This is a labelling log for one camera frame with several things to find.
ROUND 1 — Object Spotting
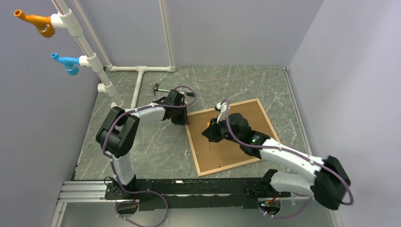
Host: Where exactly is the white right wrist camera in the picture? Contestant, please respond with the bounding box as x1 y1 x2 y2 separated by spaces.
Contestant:
215 101 229 123

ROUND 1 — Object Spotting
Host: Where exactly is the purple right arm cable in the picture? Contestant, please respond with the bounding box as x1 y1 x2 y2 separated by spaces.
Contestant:
219 99 354 219

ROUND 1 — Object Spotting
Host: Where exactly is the aluminium rail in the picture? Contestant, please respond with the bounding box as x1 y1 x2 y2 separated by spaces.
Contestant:
50 180 344 227

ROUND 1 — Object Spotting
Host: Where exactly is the blue nozzle fitting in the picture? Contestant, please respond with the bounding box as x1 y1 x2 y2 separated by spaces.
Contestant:
51 53 79 76

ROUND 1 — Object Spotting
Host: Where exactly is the yellow handled screwdriver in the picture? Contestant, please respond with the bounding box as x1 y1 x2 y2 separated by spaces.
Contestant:
207 122 211 151

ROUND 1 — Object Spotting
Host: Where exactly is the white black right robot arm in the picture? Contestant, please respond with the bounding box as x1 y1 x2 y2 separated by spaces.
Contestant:
201 113 354 210

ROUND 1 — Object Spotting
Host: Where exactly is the white PVC pipe stand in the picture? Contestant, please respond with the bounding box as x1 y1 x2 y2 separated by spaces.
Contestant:
51 0 176 108

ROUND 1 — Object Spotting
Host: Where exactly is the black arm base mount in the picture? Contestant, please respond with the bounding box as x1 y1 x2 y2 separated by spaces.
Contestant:
104 177 290 211

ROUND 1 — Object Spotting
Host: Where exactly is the black handled claw hammer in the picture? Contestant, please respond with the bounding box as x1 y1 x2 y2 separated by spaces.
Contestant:
152 83 195 97

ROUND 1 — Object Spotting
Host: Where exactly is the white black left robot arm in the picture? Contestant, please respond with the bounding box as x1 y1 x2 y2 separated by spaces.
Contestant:
96 89 194 199

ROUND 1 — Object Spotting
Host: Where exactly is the orange nozzle fitting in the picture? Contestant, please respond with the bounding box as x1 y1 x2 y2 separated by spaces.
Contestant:
14 9 55 38

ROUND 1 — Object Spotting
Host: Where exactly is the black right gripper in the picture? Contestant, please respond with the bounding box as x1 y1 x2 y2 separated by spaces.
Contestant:
202 114 243 144

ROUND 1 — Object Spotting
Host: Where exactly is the wooden picture frame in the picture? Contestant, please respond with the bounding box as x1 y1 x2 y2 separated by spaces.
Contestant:
185 98 280 176

